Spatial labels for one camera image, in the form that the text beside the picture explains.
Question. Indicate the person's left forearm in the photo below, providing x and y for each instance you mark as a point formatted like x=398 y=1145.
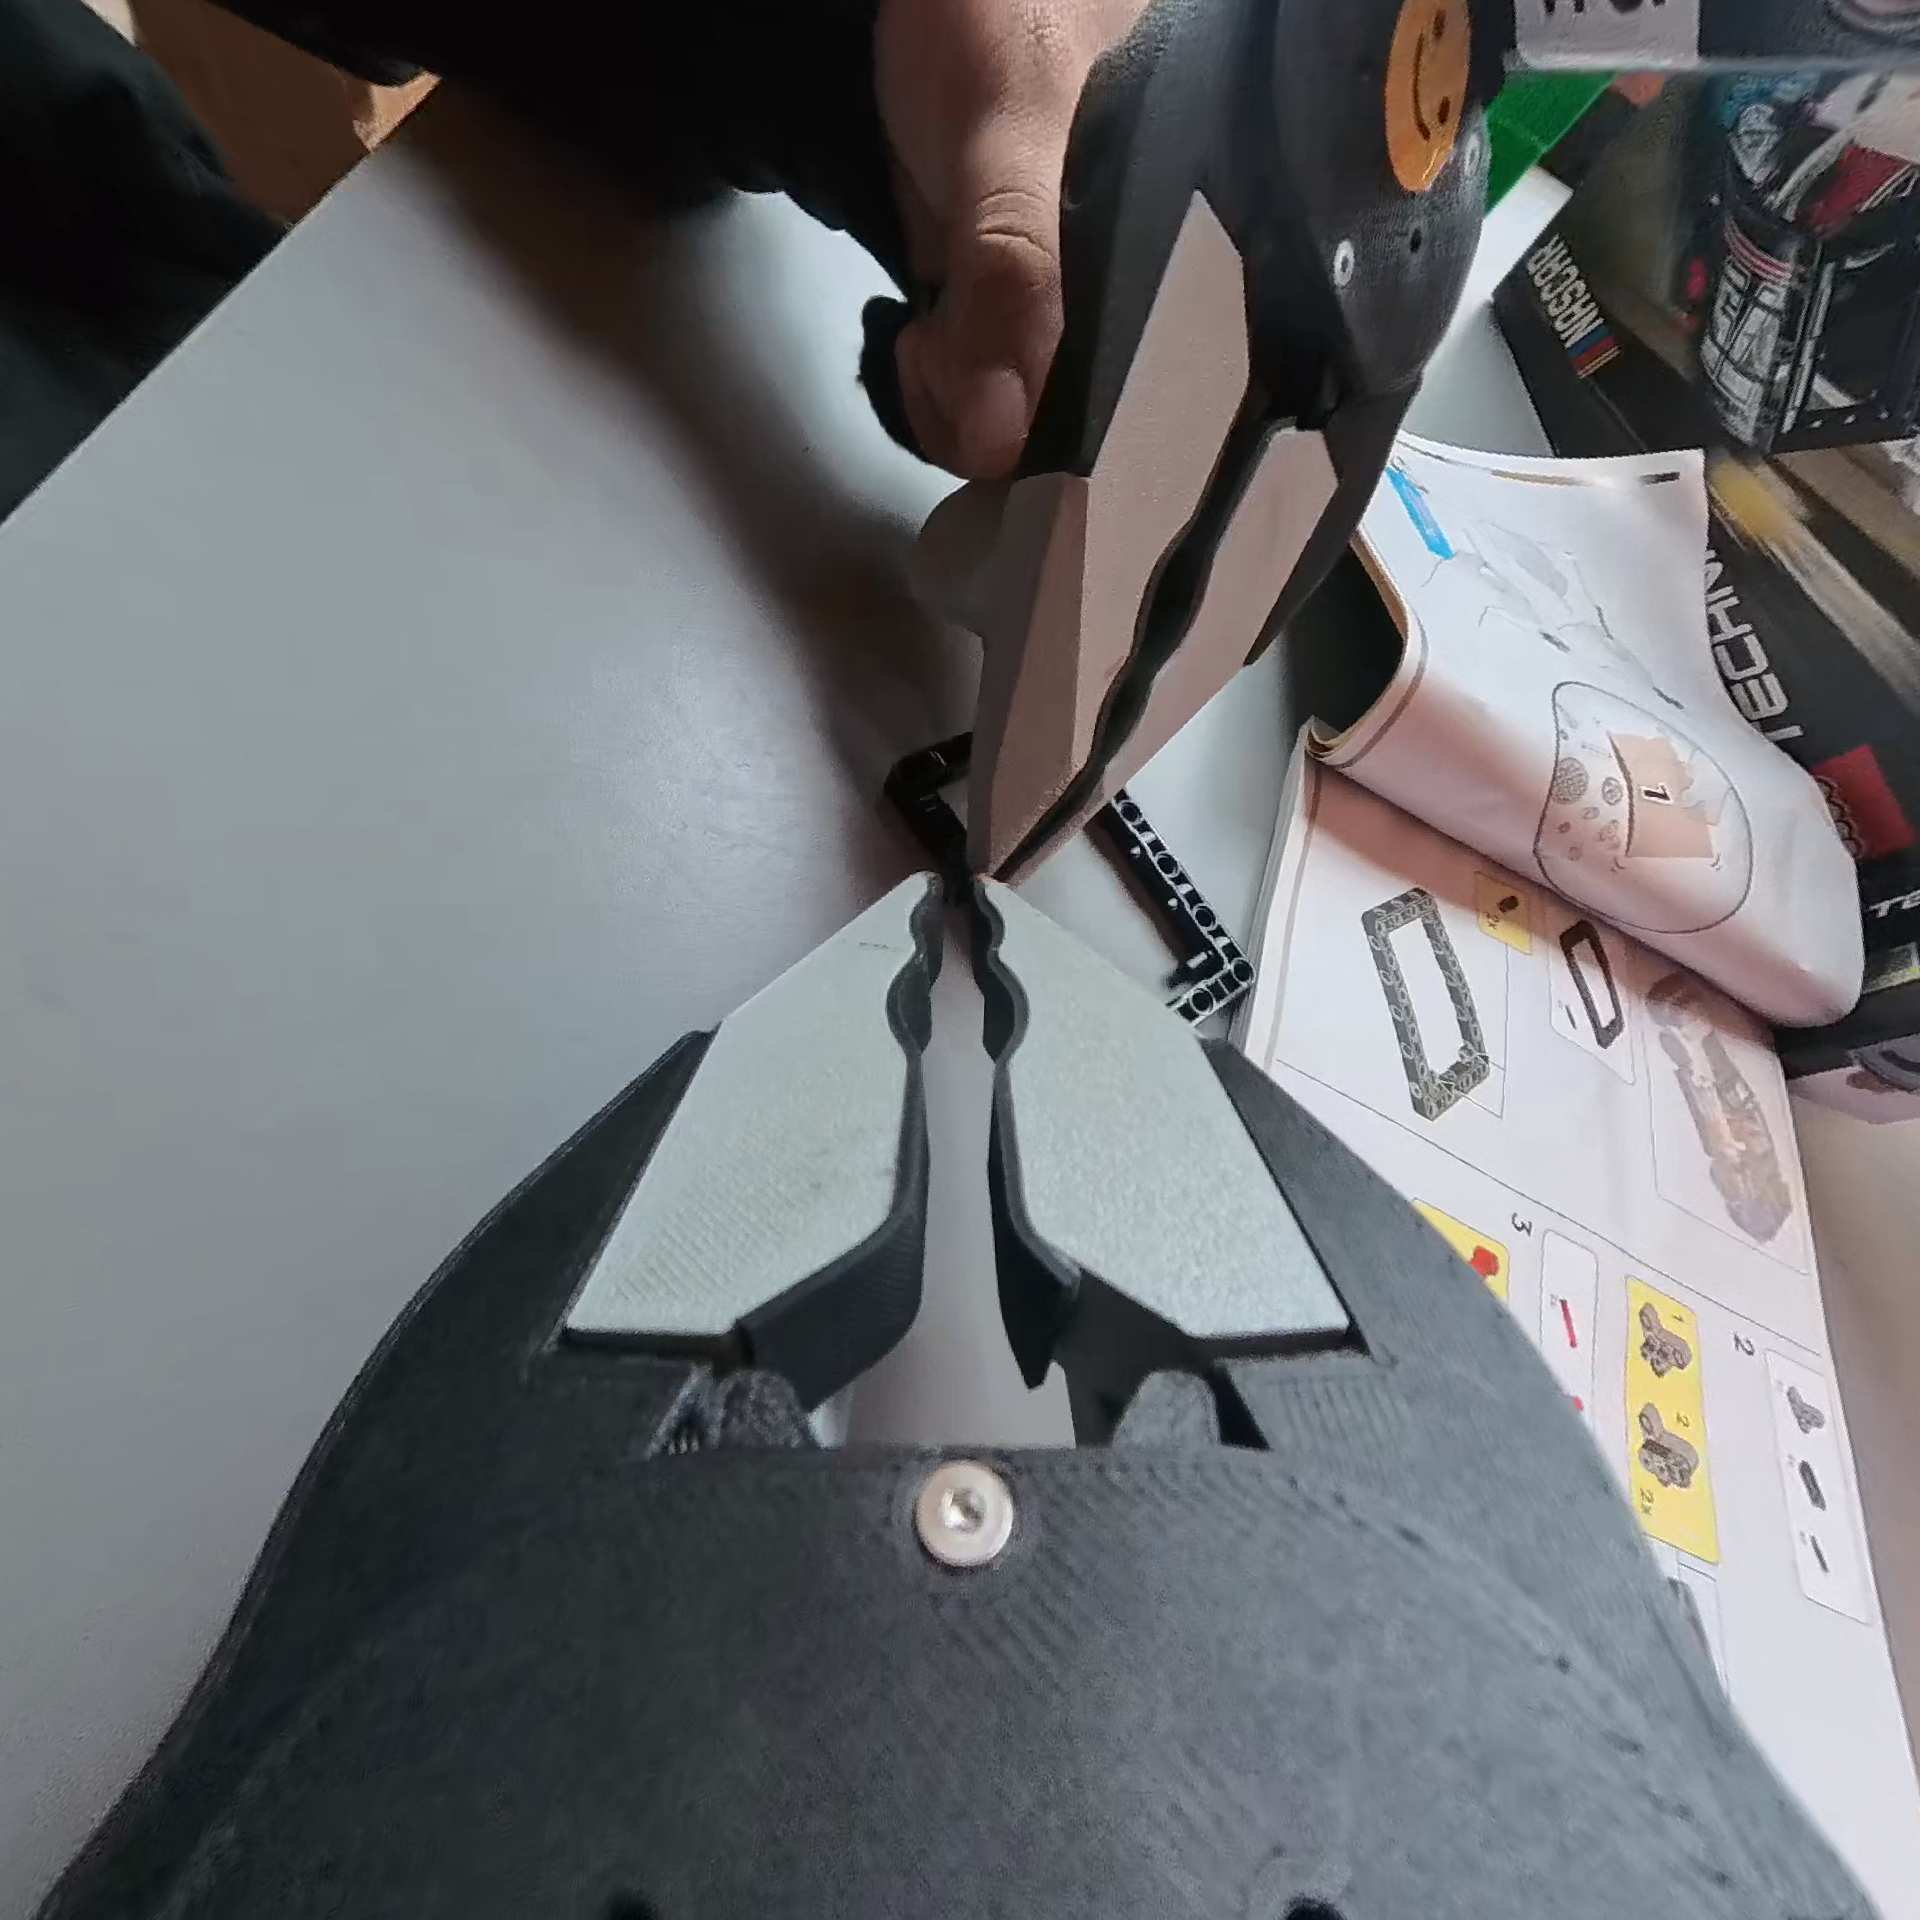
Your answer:
x=600 y=91

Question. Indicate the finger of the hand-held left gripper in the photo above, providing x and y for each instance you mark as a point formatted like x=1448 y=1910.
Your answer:
x=1289 y=556
x=1080 y=629

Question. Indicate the black zippered bag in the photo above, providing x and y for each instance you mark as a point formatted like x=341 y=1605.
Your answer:
x=107 y=226

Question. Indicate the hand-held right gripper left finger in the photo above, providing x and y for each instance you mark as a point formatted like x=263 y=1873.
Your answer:
x=750 y=1186

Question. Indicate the lego instruction booklet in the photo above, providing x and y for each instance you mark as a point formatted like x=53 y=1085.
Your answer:
x=1575 y=1141

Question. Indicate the person's left hand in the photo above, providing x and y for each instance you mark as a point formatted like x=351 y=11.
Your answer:
x=991 y=271

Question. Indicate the green plastic bin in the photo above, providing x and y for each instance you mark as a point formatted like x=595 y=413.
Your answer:
x=1545 y=137

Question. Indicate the lego race car box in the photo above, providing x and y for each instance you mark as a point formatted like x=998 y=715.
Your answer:
x=1800 y=601

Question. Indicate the black rectangular lego frame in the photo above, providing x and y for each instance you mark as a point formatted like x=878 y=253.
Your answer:
x=1185 y=902

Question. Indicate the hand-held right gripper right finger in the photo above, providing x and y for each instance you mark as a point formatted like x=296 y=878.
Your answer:
x=1171 y=1186

